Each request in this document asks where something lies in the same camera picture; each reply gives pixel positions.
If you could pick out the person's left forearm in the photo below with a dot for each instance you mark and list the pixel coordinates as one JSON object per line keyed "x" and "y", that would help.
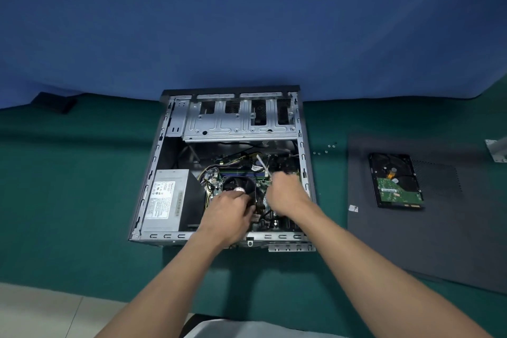
{"x": 166, "y": 290}

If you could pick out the grey metal post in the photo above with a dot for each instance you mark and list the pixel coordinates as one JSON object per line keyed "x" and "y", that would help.
{"x": 497, "y": 149}

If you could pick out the silver power supply unit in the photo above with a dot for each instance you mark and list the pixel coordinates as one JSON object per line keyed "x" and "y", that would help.
{"x": 164, "y": 199}

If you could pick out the person's white shirt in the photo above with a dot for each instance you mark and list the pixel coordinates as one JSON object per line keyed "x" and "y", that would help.
{"x": 257, "y": 330}

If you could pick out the hard drive with cables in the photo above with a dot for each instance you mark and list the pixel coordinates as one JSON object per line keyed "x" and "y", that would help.
{"x": 396, "y": 183}

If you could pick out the person's right forearm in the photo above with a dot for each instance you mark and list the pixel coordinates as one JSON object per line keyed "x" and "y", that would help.
{"x": 376, "y": 270}

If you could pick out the desktop computer case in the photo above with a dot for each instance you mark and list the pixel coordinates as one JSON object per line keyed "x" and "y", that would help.
{"x": 166, "y": 151}

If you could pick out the silver metal drive cage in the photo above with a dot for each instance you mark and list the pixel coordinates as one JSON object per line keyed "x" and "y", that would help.
{"x": 237, "y": 129}

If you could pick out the black flat base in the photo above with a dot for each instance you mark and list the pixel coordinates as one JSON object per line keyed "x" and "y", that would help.
{"x": 53, "y": 103}

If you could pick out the person's left hand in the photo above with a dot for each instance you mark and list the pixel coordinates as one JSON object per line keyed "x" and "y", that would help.
{"x": 229, "y": 219}

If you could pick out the person's right hand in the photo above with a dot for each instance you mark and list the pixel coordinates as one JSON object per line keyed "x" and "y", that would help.
{"x": 289, "y": 195}

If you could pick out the blue cloth curtain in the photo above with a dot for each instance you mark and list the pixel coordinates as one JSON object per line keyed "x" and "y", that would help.
{"x": 237, "y": 32}

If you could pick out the green floor mat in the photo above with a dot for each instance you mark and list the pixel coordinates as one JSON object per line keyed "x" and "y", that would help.
{"x": 59, "y": 191}

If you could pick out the person's black shorts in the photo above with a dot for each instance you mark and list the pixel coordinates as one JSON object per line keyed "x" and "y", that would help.
{"x": 202, "y": 322}

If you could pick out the black side panel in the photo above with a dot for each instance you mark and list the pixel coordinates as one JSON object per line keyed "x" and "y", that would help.
{"x": 435, "y": 238}

